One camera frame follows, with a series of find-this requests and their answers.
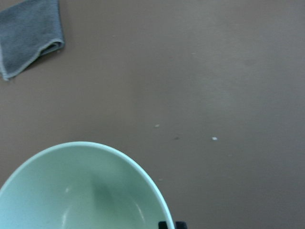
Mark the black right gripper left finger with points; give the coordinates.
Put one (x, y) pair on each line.
(162, 225)

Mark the mint green bowl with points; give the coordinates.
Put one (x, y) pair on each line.
(81, 185)

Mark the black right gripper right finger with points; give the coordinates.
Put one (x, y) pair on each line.
(180, 225)

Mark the grey folded cloth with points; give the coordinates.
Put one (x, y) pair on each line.
(28, 30)

